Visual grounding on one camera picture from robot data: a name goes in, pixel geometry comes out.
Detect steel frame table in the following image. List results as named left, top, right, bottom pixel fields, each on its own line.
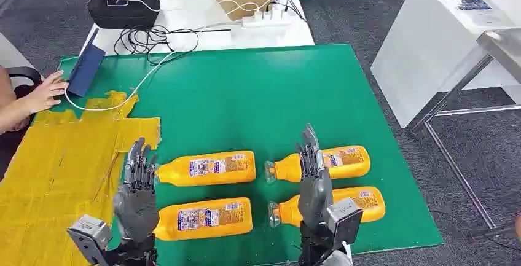
left=409, top=28, right=521, bottom=241

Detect black chair armrest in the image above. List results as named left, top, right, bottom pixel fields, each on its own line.
left=6, top=66, right=43, bottom=98

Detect green mat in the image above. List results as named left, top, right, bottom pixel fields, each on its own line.
left=50, top=44, right=445, bottom=266

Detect printed paper sheet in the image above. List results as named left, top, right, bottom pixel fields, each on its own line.
left=444, top=0, right=518, bottom=29

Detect white desk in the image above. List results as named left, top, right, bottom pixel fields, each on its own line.
left=370, top=0, right=521, bottom=128

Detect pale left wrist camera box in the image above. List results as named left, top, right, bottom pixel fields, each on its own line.
left=67, top=214, right=113, bottom=266

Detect white power strip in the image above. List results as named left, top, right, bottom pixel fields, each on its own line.
left=241, top=9, right=294, bottom=28

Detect black bag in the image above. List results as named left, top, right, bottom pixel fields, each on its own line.
left=87, top=0, right=162, bottom=29

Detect black cable bundle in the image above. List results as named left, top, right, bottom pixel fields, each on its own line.
left=113, top=25, right=232, bottom=65

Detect orange drink bottle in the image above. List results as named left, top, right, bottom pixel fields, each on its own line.
left=153, top=197, right=254, bottom=242
left=264, top=145, right=372, bottom=185
left=154, top=151, right=257, bottom=187
left=268, top=186, right=386, bottom=229

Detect long white cable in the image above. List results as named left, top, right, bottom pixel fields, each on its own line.
left=63, top=20, right=245, bottom=113

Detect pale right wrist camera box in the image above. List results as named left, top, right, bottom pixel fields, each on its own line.
left=327, top=197, right=364, bottom=245

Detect white charger cables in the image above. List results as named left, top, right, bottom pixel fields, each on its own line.
left=217, top=0, right=278, bottom=17

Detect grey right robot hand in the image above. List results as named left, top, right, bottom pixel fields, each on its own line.
left=296, top=124, right=334, bottom=229

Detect white table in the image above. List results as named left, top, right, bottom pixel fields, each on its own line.
left=79, top=0, right=315, bottom=57

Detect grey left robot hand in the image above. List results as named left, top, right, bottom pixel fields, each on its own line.
left=113, top=136, right=160, bottom=244

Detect yellow sheet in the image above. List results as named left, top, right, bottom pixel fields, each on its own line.
left=0, top=90, right=162, bottom=266

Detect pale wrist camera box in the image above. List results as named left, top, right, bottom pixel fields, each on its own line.
left=67, top=214, right=113, bottom=266
left=327, top=197, right=364, bottom=245

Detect person's hand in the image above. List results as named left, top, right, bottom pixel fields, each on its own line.
left=24, top=71, right=69, bottom=114

